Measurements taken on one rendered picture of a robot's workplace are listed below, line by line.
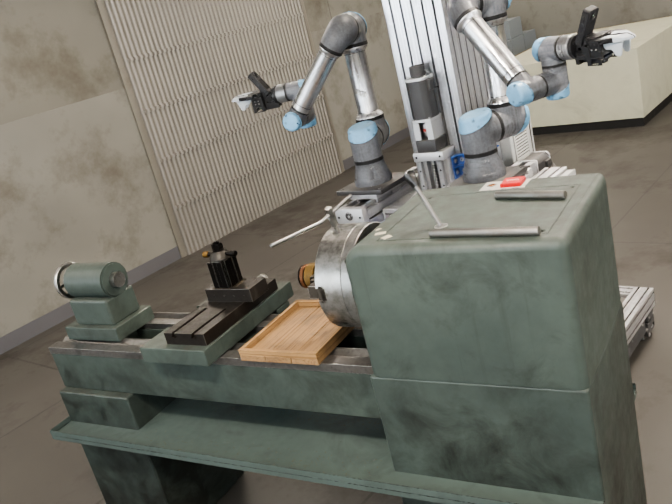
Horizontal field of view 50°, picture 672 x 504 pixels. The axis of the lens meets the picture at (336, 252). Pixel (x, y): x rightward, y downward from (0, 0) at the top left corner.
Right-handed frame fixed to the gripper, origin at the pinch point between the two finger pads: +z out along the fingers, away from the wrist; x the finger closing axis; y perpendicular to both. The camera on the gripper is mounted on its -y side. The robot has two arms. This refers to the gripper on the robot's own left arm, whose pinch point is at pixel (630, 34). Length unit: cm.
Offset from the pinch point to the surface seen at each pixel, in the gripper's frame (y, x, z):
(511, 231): 22, 70, 17
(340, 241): 25, 88, -36
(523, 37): 151, -526, -619
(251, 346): 54, 118, -68
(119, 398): 70, 159, -122
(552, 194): 25, 47, 7
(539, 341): 49, 75, 21
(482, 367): 56, 84, 8
